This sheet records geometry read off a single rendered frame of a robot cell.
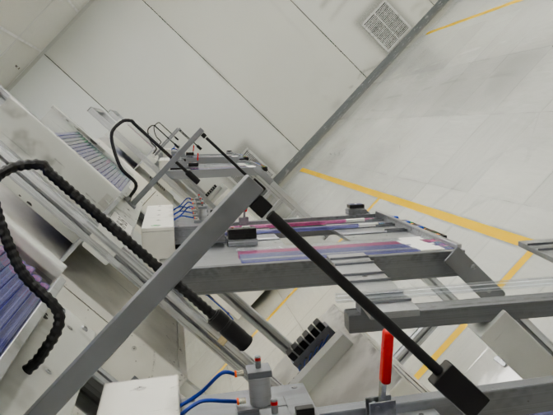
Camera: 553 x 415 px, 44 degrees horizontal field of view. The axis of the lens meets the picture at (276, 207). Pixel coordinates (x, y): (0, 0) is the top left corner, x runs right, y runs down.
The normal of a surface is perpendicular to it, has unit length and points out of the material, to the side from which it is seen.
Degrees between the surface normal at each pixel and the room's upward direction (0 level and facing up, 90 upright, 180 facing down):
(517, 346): 90
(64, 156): 90
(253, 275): 90
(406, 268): 90
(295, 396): 42
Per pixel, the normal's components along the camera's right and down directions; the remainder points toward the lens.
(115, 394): -0.07, -0.99
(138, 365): 0.15, 0.11
